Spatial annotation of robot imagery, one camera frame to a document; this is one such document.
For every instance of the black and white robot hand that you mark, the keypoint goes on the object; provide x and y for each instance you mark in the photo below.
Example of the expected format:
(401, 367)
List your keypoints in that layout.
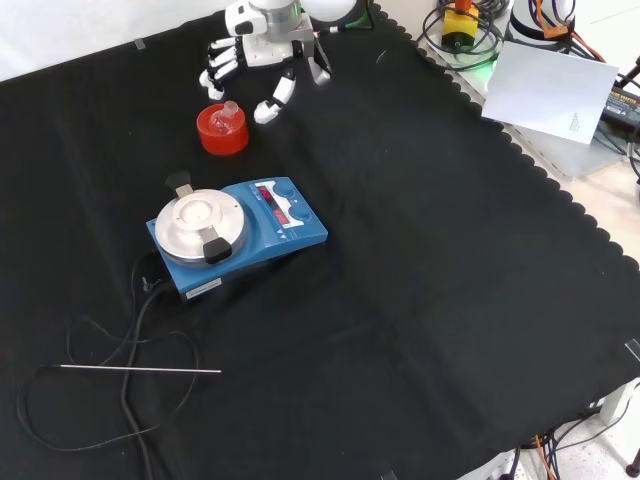
(270, 47)

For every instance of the clear round-bottom glass flask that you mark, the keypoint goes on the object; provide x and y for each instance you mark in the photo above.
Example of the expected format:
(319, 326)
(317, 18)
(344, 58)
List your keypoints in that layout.
(224, 122)

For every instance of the clear tape strip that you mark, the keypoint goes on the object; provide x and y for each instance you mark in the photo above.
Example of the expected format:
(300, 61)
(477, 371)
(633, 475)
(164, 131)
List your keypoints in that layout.
(634, 349)
(140, 44)

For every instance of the yellow stop button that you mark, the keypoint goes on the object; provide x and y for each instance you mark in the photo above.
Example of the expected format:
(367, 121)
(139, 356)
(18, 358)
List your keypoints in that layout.
(460, 27)

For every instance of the blue heater with steel plate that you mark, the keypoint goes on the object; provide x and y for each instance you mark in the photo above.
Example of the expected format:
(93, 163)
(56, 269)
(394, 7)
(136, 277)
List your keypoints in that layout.
(260, 240)

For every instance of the black bench cloth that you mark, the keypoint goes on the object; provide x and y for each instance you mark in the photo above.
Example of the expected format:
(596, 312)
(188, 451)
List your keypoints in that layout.
(400, 280)

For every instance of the pale board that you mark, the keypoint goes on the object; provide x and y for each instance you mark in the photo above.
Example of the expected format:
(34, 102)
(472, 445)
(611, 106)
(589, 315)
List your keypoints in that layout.
(545, 92)

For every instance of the thin steel probe rod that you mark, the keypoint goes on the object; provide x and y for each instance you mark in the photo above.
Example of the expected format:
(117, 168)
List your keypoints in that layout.
(150, 369)

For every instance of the black power adapter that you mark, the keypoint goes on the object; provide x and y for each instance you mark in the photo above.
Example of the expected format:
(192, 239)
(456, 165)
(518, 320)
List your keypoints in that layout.
(622, 107)

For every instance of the white bench leg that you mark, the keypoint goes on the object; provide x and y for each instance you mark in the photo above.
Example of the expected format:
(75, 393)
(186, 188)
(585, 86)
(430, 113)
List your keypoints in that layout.
(617, 402)

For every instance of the grey metal base plate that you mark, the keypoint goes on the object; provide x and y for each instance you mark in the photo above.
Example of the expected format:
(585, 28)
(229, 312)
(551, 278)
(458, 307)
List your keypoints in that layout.
(565, 155)

